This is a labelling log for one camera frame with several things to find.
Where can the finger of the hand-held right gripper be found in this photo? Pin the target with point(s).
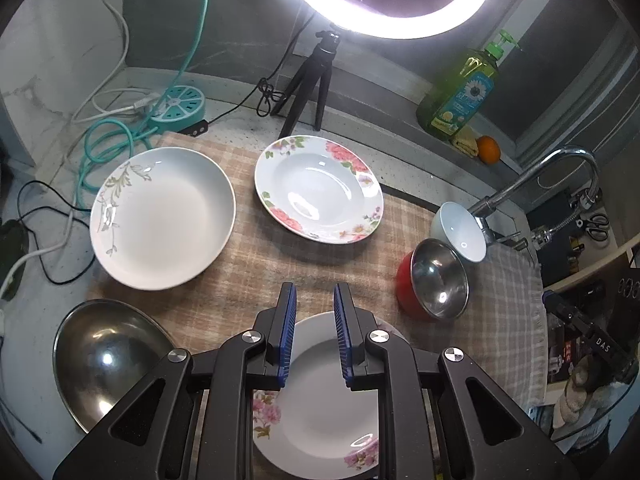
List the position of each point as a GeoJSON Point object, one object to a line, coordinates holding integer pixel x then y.
{"type": "Point", "coordinates": [560, 307]}

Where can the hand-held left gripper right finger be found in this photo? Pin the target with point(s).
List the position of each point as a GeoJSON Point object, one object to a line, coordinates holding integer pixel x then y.
{"type": "Point", "coordinates": [344, 340]}

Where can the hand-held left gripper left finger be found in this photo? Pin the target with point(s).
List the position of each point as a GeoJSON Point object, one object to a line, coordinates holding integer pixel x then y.
{"type": "Point", "coordinates": [289, 340]}

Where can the pink floral rim plate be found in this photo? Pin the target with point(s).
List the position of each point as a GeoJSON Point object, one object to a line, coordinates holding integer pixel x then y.
{"type": "Point", "coordinates": [320, 410]}
{"type": "Point", "coordinates": [315, 185]}

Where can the red steel bowl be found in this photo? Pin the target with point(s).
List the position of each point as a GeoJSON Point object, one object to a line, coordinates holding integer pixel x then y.
{"type": "Point", "coordinates": [440, 280]}

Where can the light blue ceramic bowl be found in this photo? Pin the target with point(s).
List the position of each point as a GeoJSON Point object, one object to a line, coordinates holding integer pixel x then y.
{"type": "Point", "coordinates": [460, 230]}

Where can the white leaf print plate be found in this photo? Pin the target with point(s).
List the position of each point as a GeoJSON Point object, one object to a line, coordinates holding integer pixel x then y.
{"type": "Point", "coordinates": [165, 220]}

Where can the large steel bowl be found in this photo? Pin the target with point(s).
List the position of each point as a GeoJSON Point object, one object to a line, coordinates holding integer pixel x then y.
{"type": "Point", "coordinates": [100, 360]}

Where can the person's right hand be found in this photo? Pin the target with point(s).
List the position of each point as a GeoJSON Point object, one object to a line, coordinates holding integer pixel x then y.
{"type": "Point", "coordinates": [575, 390]}

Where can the wooden shelf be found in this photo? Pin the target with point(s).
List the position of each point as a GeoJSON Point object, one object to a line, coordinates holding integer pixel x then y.
{"type": "Point", "coordinates": [595, 266]}

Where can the beige plaid cloth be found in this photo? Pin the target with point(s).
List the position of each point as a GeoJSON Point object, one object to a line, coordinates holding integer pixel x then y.
{"type": "Point", "coordinates": [300, 270]}

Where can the black scissors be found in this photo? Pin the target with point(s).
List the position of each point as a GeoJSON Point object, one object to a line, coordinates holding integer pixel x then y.
{"type": "Point", "coordinates": [597, 225]}

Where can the chrome faucet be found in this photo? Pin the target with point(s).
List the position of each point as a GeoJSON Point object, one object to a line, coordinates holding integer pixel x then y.
{"type": "Point", "coordinates": [525, 177]}

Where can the orange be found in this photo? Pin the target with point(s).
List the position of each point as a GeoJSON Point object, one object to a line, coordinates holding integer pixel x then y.
{"type": "Point", "coordinates": [488, 150]}

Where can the yellow folded cloth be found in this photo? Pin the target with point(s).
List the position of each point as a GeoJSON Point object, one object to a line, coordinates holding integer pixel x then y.
{"type": "Point", "coordinates": [465, 143]}

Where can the black power adapter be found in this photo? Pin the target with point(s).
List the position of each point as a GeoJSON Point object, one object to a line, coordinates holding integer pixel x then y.
{"type": "Point", "coordinates": [196, 127]}

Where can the green dish soap bottle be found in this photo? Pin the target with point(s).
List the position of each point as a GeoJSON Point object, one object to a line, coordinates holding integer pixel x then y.
{"type": "Point", "coordinates": [460, 90]}

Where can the round teal power strip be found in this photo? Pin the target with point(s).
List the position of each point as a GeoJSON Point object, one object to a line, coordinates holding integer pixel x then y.
{"type": "Point", "coordinates": [180, 102]}

